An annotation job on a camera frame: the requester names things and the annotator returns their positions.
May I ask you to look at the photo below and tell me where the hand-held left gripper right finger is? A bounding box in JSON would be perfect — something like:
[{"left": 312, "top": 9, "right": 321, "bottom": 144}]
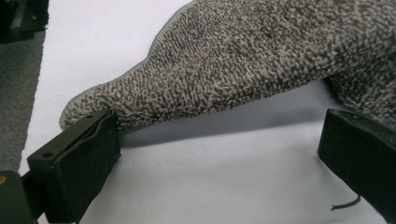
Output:
[{"left": 317, "top": 108, "right": 396, "bottom": 224}]

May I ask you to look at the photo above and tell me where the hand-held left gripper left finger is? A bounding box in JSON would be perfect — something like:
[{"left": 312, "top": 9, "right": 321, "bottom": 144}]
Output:
[{"left": 27, "top": 108, "right": 121, "bottom": 224}]

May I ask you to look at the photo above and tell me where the grey fluffy cloth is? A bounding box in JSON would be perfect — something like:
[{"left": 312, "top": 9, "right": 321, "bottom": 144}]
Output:
[{"left": 59, "top": 0, "right": 396, "bottom": 132}]

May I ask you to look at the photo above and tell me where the thin black thread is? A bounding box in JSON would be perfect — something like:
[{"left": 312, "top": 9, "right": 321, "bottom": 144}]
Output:
[{"left": 331, "top": 194, "right": 362, "bottom": 212}]

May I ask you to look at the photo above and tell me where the white table sheet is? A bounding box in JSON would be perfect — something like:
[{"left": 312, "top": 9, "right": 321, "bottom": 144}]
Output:
[{"left": 18, "top": 0, "right": 396, "bottom": 224}]

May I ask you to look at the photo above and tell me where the black stand base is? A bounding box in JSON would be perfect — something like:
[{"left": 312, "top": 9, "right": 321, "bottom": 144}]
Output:
[{"left": 0, "top": 0, "right": 50, "bottom": 45}]

